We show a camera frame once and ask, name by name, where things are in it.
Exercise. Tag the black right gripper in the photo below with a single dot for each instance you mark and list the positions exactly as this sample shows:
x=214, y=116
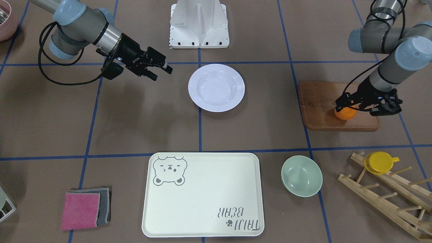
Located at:
x=129, y=51

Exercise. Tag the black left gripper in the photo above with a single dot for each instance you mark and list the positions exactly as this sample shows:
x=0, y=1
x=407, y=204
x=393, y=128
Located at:
x=363, y=95

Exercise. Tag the orange fruit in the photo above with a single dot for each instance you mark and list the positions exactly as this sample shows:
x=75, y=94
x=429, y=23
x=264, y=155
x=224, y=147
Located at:
x=346, y=113

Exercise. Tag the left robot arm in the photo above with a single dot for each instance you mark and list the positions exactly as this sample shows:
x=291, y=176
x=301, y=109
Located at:
x=408, y=50

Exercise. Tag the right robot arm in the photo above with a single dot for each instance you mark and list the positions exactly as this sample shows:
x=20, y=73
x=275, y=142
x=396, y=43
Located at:
x=76, y=25

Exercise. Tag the cream bear tray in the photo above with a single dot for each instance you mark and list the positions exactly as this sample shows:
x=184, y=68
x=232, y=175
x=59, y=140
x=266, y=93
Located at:
x=203, y=195

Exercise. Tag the wooden cutting board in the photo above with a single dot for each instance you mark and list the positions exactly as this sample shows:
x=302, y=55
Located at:
x=317, y=102

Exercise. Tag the yellow mug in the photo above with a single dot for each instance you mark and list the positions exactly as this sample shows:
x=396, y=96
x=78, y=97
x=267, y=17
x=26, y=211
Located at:
x=380, y=162

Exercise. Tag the white plate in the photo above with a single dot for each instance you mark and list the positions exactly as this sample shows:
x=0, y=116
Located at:
x=216, y=88

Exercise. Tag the green bowl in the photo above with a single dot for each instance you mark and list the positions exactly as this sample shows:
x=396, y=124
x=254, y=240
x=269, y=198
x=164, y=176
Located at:
x=301, y=176

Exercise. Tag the wooden mug rack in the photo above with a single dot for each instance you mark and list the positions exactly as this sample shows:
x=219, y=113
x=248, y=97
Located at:
x=409, y=205

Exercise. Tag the pink bowl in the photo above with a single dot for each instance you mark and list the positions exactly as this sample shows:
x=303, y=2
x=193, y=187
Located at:
x=9, y=27

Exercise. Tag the pink sponge cloth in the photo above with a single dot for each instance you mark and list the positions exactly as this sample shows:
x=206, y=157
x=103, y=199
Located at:
x=80, y=211

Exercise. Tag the white cup rack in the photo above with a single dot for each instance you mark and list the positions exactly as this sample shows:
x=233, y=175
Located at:
x=6, y=206

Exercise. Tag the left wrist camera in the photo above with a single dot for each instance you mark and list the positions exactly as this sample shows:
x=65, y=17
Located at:
x=386, y=103

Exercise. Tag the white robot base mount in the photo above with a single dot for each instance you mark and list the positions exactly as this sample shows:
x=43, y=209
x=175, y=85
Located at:
x=198, y=24

